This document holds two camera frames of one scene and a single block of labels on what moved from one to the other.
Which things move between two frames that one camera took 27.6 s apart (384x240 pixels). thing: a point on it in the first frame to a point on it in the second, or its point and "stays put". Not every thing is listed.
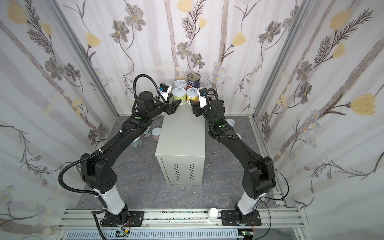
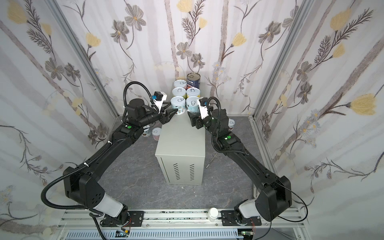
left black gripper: (172, 109) to (166, 117)
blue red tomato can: (193, 79) stays put
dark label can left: (147, 132) stays put
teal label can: (137, 142) to (179, 103)
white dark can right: (231, 122) stays put
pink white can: (180, 83) stays put
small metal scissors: (214, 154) stays put
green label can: (179, 93) stays put
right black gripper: (201, 109) to (196, 119)
